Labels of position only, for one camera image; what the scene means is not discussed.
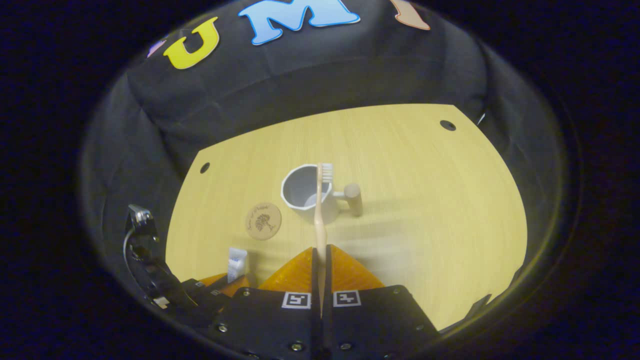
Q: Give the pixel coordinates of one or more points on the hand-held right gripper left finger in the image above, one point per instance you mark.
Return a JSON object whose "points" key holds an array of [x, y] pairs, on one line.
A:
{"points": [[270, 325]]}

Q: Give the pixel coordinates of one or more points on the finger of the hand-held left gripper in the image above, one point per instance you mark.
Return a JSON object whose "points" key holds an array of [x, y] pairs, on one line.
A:
{"points": [[192, 286], [220, 297]]}

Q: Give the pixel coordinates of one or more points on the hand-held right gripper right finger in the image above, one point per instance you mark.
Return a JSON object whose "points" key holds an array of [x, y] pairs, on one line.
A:
{"points": [[375, 325]]}

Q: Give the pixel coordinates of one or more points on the white toothpaste tube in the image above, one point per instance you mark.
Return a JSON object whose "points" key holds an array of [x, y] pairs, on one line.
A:
{"points": [[236, 262]]}

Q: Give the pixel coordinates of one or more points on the round wooden coaster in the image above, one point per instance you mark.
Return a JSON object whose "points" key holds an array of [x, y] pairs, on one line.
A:
{"points": [[263, 221]]}

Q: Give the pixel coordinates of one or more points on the beige toothbrush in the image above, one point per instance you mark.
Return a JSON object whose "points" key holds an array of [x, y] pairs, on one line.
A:
{"points": [[320, 220]]}

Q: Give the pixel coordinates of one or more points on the black backdrop cloth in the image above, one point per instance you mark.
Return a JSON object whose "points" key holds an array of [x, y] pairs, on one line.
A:
{"points": [[350, 65]]}

